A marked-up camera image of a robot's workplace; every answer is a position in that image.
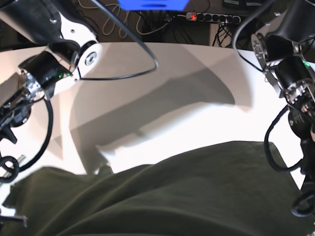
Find white power strip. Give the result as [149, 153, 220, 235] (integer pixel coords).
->
[186, 12, 241, 25]

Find blue plastic bin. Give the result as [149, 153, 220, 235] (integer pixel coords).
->
[118, 0, 189, 11]

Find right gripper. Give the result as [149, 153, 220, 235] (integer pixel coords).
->
[0, 154, 28, 226]

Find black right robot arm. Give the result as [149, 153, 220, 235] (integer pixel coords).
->
[0, 0, 102, 184]

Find black tangled cables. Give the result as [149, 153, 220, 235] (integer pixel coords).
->
[211, 23, 234, 48]

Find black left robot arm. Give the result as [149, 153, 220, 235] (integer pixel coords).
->
[251, 0, 315, 217]

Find white looped cable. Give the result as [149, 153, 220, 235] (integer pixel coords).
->
[102, 4, 143, 38]

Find green t-shirt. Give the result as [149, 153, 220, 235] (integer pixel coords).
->
[0, 142, 313, 236]

